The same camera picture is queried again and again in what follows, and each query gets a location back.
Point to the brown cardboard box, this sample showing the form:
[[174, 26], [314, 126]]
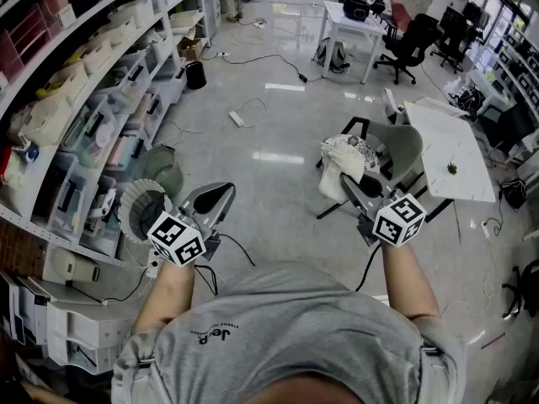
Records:
[[189, 49]]

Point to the person's right forearm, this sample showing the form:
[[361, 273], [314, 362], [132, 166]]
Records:
[[404, 280]]

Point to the black round appliance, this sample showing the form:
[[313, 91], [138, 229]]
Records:
[[355, 9]]

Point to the black waste bin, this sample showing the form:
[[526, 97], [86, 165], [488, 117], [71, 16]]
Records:
[[195, 76]]

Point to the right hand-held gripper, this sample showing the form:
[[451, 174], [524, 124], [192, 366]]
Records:
[[400, 221]]

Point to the pink file organizer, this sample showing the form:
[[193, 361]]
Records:
[[29, 32]]

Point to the stack of clear storage bins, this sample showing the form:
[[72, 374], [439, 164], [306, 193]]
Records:
[[92, 133]]

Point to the black office chair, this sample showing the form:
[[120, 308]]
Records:
[[452, 32], [505, 126], [410, 44]]

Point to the green mesh basket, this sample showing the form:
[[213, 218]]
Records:
[[162, 168]]

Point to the white small appliance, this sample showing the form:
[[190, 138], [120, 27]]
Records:
[[71, 265]]

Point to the grey shell chair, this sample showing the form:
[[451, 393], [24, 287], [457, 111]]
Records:
[[400, 145]]

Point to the white shelf with black boxes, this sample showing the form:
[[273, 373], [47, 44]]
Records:
[[518, 70]]

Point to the person's grey t-shirt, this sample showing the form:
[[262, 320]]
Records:
[[295, 331]]

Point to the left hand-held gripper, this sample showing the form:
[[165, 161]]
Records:
[[177, 240]]

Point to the black bag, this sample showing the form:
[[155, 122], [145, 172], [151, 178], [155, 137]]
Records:
[[513, 194]]

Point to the white power strip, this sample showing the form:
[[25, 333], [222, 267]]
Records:
[[485, 229], [236, 118]]

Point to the white work table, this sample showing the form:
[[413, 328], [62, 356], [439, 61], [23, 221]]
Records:
[[353, 25]]

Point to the small green plant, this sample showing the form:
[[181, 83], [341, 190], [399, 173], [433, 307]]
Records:
[[452, 168]]

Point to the row of white baskets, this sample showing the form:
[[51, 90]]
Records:
[[126, 13]]

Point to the person's left forearm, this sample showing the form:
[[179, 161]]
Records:
[[168, 293]]

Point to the white storage shelf unit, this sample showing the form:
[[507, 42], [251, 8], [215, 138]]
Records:
[[165, 28]]

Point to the floral round seat cushion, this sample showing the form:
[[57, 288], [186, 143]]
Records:
[[362, 145]]

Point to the white marble table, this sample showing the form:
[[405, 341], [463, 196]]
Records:
[[446, 141]]

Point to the white printer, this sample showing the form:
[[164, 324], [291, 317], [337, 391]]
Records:
[[84, 326], [25, 305]]

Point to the grey backpack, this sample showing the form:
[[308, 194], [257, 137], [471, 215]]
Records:
[[330, 55]]

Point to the white pleated bin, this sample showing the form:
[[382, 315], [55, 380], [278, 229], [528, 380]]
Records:
[[126, 208]]

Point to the white desk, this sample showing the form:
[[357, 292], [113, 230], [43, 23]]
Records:
[[480, 80]]

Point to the red chair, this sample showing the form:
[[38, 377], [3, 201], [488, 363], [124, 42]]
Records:
[[402, 15]]

